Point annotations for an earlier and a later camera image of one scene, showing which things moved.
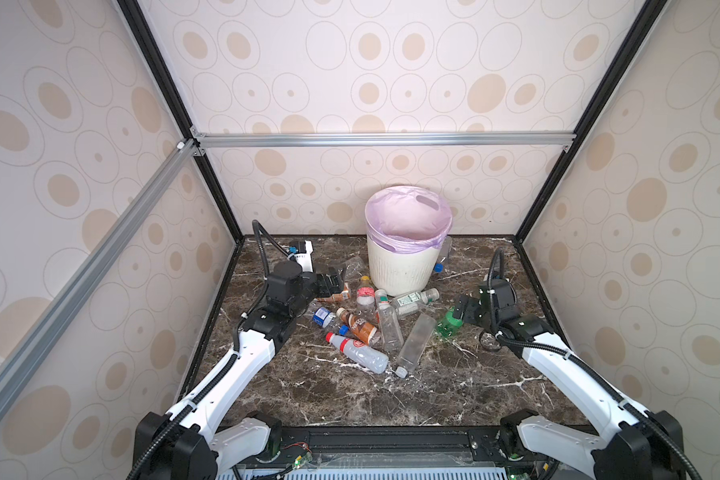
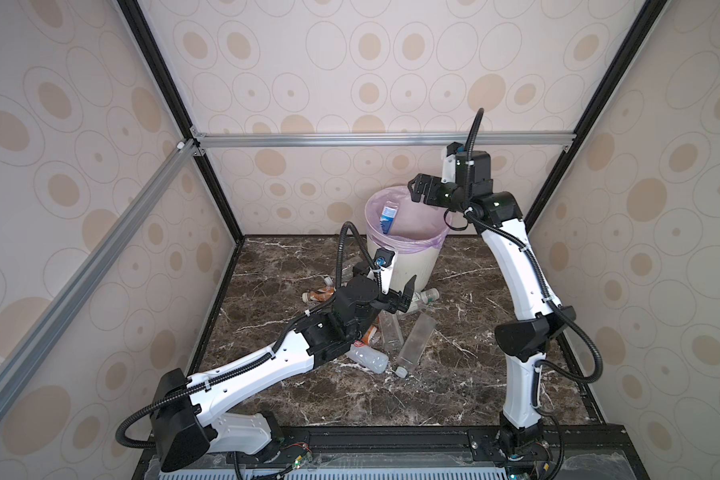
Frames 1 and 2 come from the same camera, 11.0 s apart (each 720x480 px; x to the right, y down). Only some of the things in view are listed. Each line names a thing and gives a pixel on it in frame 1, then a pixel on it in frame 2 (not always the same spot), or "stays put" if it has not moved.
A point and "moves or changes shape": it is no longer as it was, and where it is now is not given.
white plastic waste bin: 402,274 stays put
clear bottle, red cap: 359,353 stays put
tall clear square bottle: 415,344 stays put
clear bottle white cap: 392,332 stays put
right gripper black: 473,302 → 418,189
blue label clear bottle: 326,317 moves or changes shape
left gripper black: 324,292 → 391,301
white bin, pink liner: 407,219 stays put
